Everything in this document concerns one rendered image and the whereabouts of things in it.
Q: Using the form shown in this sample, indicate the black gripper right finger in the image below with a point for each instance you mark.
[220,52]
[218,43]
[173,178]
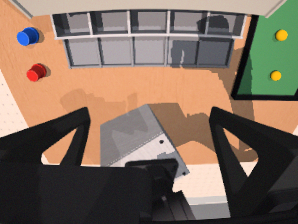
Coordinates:
[276,168]

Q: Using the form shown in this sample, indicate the yellow ball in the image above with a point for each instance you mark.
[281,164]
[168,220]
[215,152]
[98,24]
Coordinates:
[276,75]
[281,35]

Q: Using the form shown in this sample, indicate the blue plug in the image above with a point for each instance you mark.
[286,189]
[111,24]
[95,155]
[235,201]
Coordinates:
[27,36]

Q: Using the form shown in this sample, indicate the red plug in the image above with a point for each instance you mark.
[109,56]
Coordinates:
[36,72]

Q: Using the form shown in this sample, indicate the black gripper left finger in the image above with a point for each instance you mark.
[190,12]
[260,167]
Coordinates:
[28,145]

